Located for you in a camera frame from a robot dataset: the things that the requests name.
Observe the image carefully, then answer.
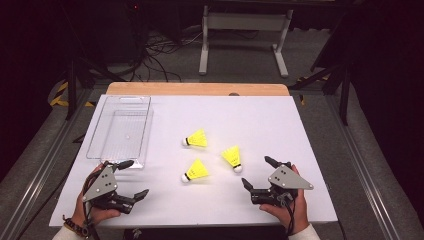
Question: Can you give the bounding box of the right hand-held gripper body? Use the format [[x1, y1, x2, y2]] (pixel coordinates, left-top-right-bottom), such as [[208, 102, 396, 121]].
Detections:
[[249, 162, 315, 208]]

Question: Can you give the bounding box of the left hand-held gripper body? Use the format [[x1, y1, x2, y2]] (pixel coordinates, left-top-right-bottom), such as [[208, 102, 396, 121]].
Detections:
[[82, 161, 134, 215]]

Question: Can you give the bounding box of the clear plastic container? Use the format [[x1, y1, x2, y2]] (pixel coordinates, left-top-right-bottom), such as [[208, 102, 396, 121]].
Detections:
[[85, 95, 154, 170]]

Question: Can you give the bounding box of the yellow plastic shuttlecock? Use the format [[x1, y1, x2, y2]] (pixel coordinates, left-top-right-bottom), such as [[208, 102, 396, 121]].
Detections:
[[220, 144, 244, 174], [181, 128, 209, 148], [180, 158, 210, 184]]

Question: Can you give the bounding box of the person's left hand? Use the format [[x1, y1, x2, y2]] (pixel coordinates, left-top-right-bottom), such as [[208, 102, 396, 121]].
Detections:
[[71, 163, 122, 228]]

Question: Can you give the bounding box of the person's right hand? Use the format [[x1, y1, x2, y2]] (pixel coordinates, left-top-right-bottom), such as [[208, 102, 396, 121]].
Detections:
[[259, 163, 310, 236]]

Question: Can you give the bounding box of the person's dark clothing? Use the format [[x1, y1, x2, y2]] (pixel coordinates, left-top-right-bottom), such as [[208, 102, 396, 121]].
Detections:
[[123, 226, 289, 240]]

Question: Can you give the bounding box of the black tripod stand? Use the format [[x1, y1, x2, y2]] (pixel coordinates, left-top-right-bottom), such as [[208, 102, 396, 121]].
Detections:
[[56, 3, 128, 122], [288, 9, 354, 127]]

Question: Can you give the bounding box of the white metal stand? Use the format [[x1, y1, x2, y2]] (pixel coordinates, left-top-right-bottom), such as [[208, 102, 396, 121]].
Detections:
[[198, 4, 294, 79]]

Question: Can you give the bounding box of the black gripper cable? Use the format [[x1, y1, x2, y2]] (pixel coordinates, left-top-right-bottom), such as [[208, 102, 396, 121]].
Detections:
[[281, 194, 298, 236], [83, 173, 101, 240]]

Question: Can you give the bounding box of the dark beaded bracelet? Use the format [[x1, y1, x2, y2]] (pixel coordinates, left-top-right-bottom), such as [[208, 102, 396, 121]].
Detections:
[[62, 214, 93, 238]]

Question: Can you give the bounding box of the aluminium floor rail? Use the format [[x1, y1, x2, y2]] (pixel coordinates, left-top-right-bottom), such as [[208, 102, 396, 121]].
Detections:
[[0, 89, 98, 240], [324, 94, 401, 240]]

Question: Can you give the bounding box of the bundle of black floor cables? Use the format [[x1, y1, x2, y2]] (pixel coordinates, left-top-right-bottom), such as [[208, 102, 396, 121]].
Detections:
[[126, 29, 204, 83]]

